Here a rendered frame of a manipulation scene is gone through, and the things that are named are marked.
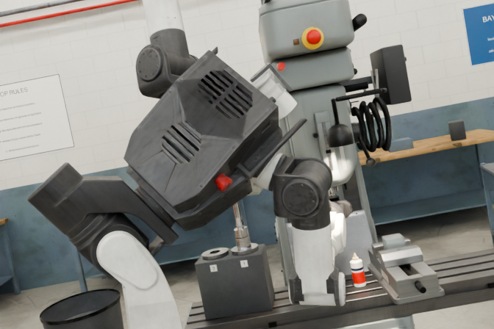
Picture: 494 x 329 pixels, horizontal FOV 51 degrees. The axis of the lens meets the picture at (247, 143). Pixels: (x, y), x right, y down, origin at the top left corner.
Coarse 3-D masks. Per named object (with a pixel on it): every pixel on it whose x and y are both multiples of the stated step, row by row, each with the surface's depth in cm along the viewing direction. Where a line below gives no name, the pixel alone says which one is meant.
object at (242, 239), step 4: (244, 232) 168; (248, 232) 170; (236, 236) 168; (240, 236) 168; (244, 236) 168; (248, 236) 169; (236, 240) 169; (240, 240) 168; (244, 240) 168; (248, 240) 169; (240, 244) 168; (244, 244) 168; (248, 244) 168; (240, 248) 168; (244, 248) 168
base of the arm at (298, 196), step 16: (288, 160) 120; (304, 160) 121; (320, 160) 120; (272, 176) 112; (288, 176) 109; (304, 176) 108; (288, 192) 109; (304, 192) 108; (320, 192) 108; (288, 208) 110; (304, 208) 109; (320, 208) 109
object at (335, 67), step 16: (336, 48) 156; (272, 64) 156; (288, 64) 155; (304, 64) 155; (320, 64) 155; (336, 64) 155; (352, 64) 156; (288, 80) 156; (304, 80) 156; (320, 80) 156; (336, 80) 156
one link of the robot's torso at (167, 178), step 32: (224, 64) 108; (192, 96) 106; (224, 96) 106; (256, 96) 105; (160, 128) 107; (192, 128) 105; (224, 128) 103; (256, 128) 103; (128, 160) 107; (160, 160) 105; (192, 160) 104; (224, 160) 102; (256, 160) 112; (160, 192) 104; (192, 192) 103; (224, 192) 110; (256, 192) 124; (192, 224) 116
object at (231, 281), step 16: (208, 256) 168; (224, 256) 168; (240, 256) 165; (256, 256) 164; (208, 272) 166; (224, 272) 166; (240, 272) 165; (256, 272) 164; (208, 288) 167; (224, 288) 166; (240, 288) 165; (256, 288) 165; (272, 288) 173; (208, 304) 167; (224, 304) 167; (240, 304) 166; (256, 304) 165; (272, 304) 167
